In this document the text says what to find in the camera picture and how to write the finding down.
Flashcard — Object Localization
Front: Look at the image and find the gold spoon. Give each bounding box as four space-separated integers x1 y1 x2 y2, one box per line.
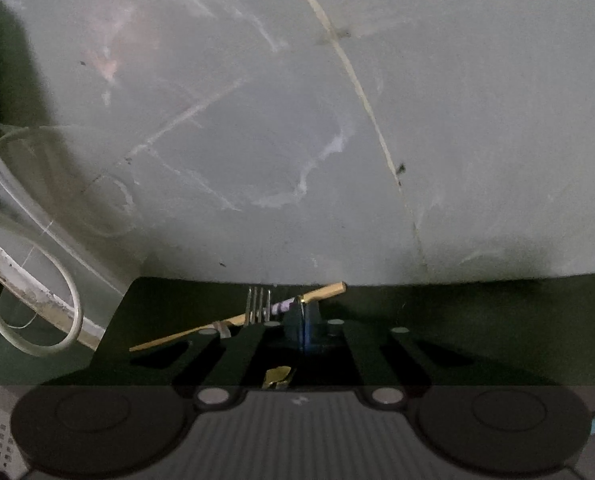
262 366 292 390

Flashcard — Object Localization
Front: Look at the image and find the purple banded bamboo chopstick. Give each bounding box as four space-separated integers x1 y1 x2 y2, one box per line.
129 282 347 352

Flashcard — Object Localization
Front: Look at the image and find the black steel fork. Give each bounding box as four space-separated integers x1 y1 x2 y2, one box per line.
244 286 271 326

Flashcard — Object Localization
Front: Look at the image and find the white hose from wall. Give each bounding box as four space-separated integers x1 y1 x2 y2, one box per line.
0 238 85 359

